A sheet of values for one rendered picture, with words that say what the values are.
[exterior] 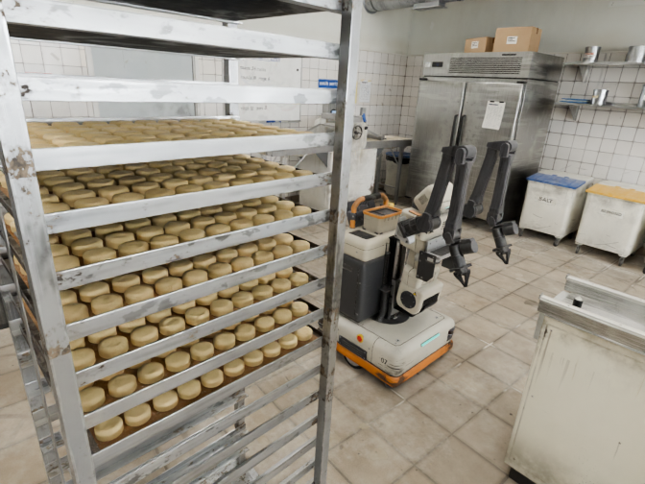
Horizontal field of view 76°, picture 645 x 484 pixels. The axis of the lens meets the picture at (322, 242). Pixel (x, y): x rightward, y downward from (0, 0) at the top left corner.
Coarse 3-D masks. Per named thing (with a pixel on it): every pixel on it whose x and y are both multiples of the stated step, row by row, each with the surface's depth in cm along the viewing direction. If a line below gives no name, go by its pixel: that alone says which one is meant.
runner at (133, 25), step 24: (24, 0) 50; (48, 0) 51; (24, 24) 52; (48, 24) 52; (72, 24) 54; (96, 24) 56; (120, 24) 58; (144, 24) 60; (168, 24) 62; (192, 24) 64; (240, 48) 72; (264, 48) 74; (288, 48) 78; (312, 48) 82; (336, 48) 86
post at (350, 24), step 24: (360, 0) 83; (360, 24) 85; (336, 120) 92; (336, 144) 93; (336, 168) 95; (336, 192) 96; (336, 216) 98; (336, 240) 100; (336, 264) 103; (336, 288) 105; (336, 312) 108; (336, 336) 112
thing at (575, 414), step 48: (576, 336) 151; (528, 384) 168; (576, 384) 154; (624, 384) 142; (528, 432) 172; (576, 432) 158; (624, 432) 145; (528, 480) 180; (576, 480) 162; (624, 480) 149
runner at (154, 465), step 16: (320, 368) 116; (288, 384) 108; (256, 400) 101; (272, 400) 105; (240, 416) 98; (208, 432) 93; (176, 448) 87; (192, 448) 91; (144, 464) 86; (160, 464) 86; (128, 480) 81
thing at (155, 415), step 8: (312, 336) 116; (304, 344) 113; (280, 352) 109; (288, 352) 109; (264, 360) 105; (272, 360) 105; (248, 368) 102; (256, 368) 102; (200, 376) 98; (224, 376) 99; (232, 376) 99; (240, 376) 99; (224, 384) 96; (208, 392) 94; (152, 400) 90; (184, 400) 91; (192, 400) 91; (152, 408) 88; (176, 408) 88; (120, 416) 86; (152, 416) 86; (160, 416) 86; (144, 424) 84; (128, 432) 82; (96, 440) 80; (112, 440) 80
